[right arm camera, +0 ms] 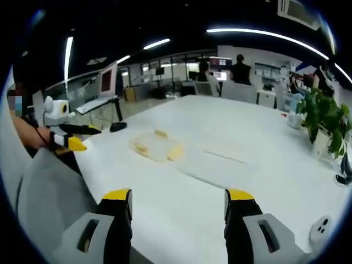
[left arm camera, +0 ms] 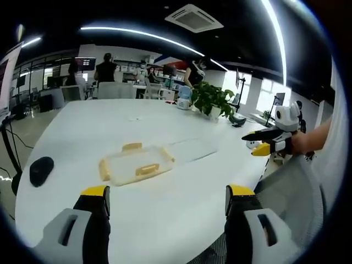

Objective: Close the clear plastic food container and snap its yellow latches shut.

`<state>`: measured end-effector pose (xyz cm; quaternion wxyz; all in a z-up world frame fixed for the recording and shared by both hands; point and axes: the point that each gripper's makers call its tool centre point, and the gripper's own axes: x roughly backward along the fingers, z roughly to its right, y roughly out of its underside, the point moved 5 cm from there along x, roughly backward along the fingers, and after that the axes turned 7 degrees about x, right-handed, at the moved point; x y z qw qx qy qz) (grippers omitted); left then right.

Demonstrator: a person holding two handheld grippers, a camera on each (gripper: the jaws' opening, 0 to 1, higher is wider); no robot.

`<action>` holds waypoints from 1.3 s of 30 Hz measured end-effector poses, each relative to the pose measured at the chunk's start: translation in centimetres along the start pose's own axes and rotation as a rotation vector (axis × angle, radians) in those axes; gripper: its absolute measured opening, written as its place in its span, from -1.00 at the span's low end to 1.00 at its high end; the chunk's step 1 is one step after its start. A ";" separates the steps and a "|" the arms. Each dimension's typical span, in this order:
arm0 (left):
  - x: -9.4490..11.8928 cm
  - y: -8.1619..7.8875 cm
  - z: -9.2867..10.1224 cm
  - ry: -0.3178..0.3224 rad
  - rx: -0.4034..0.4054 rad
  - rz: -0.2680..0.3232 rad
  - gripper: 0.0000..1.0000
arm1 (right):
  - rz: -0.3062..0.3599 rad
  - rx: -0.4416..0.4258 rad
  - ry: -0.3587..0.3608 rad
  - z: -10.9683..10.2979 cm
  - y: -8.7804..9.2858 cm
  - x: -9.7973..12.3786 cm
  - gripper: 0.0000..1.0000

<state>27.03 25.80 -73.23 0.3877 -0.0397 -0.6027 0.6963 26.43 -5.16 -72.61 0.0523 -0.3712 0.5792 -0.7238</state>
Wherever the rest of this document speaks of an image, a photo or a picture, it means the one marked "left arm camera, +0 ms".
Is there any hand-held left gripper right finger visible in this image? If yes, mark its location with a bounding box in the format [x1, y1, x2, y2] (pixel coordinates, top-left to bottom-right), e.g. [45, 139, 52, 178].
[223, 184, 304, 264]

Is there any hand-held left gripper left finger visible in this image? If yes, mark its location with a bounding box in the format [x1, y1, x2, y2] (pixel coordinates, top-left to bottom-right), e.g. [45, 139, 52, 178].
[32, 185, 112, 264]

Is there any clear lid with yellow clips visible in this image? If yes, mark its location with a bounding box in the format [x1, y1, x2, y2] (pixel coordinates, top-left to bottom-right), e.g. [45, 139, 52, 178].
[98, 141, 177, 185]

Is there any grey mesh office chair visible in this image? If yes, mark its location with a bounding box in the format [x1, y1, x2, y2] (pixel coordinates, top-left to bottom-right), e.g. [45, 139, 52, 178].
[189, 152, 332, 264]

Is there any black tripod stand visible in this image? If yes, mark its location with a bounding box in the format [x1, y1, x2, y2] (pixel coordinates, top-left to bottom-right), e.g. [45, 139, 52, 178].
[235, 68, 248, 112]

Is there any black computer mouse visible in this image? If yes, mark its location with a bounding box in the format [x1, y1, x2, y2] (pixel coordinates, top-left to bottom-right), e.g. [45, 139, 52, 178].
[29, 156, 55, 188]

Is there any green potted plant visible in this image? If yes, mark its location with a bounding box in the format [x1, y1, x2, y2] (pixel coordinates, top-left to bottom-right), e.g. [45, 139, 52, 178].
[190, 81, 237, 121]

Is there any long ceiling light strip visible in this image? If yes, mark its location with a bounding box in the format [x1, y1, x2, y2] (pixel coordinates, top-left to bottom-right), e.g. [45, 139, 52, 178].
[80, 26, 228, 71]
[261, 0, 288, 89]

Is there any blue and white container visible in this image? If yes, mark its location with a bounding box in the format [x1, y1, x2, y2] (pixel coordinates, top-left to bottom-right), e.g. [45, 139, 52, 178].
[175, 85, 193, 111]

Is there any white office chair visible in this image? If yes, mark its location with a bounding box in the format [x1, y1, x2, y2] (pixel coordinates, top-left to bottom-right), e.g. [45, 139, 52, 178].
[59, 85, 84, 103]
[97, 81, 136, 100]
[144, 78, 163, 100]

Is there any ceiling air conditioner vent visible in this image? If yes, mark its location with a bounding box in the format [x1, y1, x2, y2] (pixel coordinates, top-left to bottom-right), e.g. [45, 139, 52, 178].
[164, 3, 225, 34]

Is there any white standing banner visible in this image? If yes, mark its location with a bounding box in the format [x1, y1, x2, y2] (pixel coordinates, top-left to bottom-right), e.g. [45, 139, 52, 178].
[0, 41, 25, 118]

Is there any black stand with cables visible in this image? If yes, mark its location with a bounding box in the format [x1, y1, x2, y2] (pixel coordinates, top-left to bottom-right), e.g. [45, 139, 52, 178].
[0, 114, 24, 178]

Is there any dark wall screen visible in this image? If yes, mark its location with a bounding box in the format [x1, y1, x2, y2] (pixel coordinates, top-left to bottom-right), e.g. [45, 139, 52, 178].
[76, 57, 97, 73]

